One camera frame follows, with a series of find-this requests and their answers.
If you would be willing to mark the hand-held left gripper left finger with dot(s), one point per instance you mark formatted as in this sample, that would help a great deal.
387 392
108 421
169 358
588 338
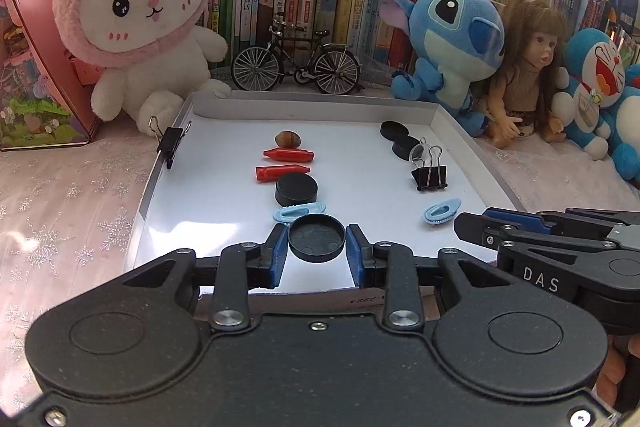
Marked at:
277 257

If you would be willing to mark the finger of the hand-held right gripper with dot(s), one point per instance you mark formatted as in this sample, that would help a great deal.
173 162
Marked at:
515 219
475 229

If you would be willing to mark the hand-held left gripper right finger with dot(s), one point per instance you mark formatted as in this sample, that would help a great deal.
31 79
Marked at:
356 257

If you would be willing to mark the oval light blue hair clip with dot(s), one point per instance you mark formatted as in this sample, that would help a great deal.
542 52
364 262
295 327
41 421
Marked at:
442 211

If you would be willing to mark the large hollow black lid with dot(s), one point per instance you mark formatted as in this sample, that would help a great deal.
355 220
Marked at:
316 239

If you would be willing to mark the long light blue hair clip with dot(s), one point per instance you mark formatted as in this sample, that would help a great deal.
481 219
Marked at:
300 210

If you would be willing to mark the black binder clip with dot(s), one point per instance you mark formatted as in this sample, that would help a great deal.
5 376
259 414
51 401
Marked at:
429 177
170 142

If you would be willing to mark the large solid black puck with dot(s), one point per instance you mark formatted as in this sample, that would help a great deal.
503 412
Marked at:
296 189

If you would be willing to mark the grey cardboard box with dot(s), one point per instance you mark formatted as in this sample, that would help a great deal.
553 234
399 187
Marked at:
360 187

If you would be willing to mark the red crayon with end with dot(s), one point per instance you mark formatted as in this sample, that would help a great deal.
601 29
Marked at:
280 172

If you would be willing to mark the small clear plastic piece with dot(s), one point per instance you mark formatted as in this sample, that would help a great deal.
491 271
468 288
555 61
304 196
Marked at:
417 152

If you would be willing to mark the red crayon with tapered ends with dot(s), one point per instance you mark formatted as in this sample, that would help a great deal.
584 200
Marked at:
290 155

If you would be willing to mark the small black round cap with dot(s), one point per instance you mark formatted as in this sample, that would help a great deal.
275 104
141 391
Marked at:
404 147
393 129

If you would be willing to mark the large brown acorn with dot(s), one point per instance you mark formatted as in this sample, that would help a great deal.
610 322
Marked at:
288 139

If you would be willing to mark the person's right hand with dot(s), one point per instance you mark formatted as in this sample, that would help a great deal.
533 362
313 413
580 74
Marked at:
617 377

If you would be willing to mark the blue cat plush toy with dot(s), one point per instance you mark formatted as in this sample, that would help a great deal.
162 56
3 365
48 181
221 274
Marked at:
595 72
627 122

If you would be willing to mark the brown haired baby doll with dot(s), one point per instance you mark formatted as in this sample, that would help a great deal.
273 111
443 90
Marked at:
530 47

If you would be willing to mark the miniature black bicycle model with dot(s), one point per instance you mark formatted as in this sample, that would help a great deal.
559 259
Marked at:
306 74

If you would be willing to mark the blue alien plush toy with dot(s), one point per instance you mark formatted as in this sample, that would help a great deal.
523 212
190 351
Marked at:
450 32

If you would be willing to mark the pink white plush bunny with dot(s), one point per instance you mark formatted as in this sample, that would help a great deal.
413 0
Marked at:
135 7

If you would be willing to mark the pink triangular toy house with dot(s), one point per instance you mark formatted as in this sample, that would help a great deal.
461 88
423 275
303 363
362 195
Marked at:
30 107

